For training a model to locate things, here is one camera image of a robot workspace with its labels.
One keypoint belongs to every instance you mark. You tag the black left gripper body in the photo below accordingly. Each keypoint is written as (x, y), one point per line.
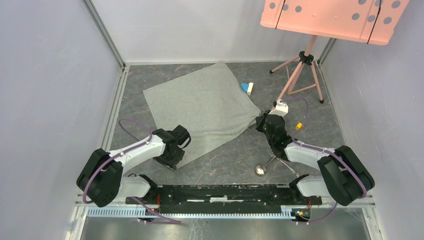
(169, 160)

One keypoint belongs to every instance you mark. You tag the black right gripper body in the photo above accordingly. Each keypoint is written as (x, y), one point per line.
(261, 126)

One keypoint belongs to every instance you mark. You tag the grey cloth napkin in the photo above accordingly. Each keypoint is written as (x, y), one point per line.
(209, 103)

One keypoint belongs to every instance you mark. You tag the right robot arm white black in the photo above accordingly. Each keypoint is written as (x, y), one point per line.
(343, 177)

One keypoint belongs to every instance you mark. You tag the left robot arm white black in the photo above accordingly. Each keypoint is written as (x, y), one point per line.
(102, 179)

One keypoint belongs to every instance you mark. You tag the yellow cube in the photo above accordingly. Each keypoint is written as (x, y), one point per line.
(299, 126)

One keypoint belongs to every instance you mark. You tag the silver fork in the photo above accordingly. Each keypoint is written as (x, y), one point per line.
(285, 164)

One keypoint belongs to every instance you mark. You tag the silver spoon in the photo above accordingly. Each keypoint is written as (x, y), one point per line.
(261, 169)

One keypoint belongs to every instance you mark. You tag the blue and white block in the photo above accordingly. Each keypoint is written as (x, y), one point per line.
(247, 87)

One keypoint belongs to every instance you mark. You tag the pink music stand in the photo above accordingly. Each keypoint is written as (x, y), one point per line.
(364, 21)

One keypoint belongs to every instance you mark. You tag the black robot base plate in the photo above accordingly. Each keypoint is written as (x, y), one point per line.
(225, 199)

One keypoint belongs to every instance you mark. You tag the white slotted cable duct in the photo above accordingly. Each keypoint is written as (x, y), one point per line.
(140, 212)

